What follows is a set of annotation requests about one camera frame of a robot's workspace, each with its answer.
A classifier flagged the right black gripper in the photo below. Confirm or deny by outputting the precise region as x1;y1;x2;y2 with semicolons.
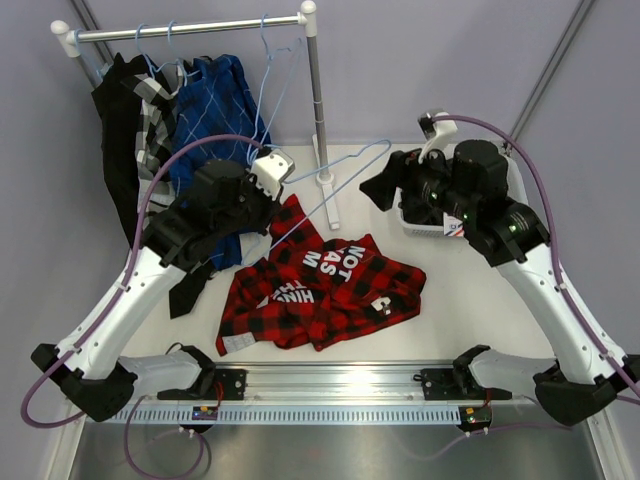
359;141;477;223

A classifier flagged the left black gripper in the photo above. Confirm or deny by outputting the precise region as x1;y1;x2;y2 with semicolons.
213;169;283;238

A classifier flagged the blue hanger of red shirt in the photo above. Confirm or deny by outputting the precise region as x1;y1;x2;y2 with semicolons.
242;139;393;266

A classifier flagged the dark pinstriped shirt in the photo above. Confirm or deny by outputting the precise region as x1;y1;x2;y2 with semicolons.
400;187;444;228

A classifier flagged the red black plaid shirt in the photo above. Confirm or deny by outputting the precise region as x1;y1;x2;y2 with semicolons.
215;195;427;356

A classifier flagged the blue plaid shirt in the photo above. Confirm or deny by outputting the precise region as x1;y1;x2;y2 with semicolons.
169;54;274;274

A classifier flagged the light blue wire hanger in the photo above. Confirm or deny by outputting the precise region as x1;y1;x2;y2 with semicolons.
253;13;303;144

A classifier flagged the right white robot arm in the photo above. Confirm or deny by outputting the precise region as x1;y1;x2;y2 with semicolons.
359;140;639;427

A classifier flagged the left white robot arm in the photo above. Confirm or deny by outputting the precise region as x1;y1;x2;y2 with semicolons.
31;153;295;422

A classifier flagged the grey white plaid shirt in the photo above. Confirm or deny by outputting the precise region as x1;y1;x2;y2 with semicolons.
122;71;177;206

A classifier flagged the blue hanger of grey shirt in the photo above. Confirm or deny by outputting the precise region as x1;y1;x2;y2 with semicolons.
136;23;174;81

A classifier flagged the blue hanger of black shirt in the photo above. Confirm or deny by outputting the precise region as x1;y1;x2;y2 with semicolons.
73;28;104;83

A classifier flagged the white plastic basket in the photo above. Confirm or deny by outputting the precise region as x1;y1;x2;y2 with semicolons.
393;156;529;239

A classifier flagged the metal clothes rack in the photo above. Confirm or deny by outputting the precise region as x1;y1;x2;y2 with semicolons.
50;0;341;231

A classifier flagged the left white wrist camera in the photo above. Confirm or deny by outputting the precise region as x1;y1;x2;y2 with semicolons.
250;148;295;200

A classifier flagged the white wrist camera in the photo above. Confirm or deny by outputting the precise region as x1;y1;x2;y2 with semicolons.
250;148;295;200
418;109;458;163

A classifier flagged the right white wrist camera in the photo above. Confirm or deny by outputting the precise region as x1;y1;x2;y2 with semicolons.
418;109;458;163

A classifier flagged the aluminium mounting rail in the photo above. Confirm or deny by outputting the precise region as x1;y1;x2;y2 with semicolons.
119;362;561;404

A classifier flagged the left aluminium frame post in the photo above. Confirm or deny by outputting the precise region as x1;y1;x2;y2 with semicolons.
66;0;114;89

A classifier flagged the aluminium frame post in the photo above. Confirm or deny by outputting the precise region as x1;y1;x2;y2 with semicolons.
510;0;598;141
66;0;114;89

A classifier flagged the white slotted cable duct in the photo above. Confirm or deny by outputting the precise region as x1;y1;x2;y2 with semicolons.
109;404;462;426

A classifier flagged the right aluminium frame post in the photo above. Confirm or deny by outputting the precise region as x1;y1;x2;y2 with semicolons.
510;0;598;141

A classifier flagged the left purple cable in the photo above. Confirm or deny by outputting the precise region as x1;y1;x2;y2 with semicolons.
19;133;274;430

